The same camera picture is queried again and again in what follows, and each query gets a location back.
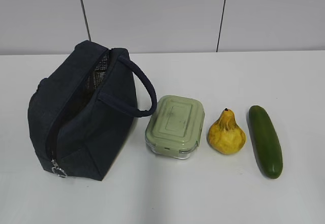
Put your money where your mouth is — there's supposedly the yellow pear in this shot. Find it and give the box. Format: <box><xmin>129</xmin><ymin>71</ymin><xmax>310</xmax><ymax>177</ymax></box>
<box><xmin>207</xmin><ymin>108</ymin><xmax>246</xmax><ymax>155</ymax></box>

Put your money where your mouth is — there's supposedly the green lidded glass container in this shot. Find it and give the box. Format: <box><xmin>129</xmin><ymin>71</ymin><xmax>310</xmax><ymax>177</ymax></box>
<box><xmin>145</xmin><ymin>95</ymin><xmax>205</xmax><ymax>159</ymax></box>

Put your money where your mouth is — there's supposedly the green cucumber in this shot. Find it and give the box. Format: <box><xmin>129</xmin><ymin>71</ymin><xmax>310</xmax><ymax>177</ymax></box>
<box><xmin>248</xmin><ymin>105</ymin><xmax>283</xmax><ymax>179</ymax></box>

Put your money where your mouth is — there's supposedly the navy fabric lunch bag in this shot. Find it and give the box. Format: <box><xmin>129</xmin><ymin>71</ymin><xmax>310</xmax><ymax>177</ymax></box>
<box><xmin>27</xmin><ymin>40</ymin><xmax>157</xmax><ymax>181</ymax></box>

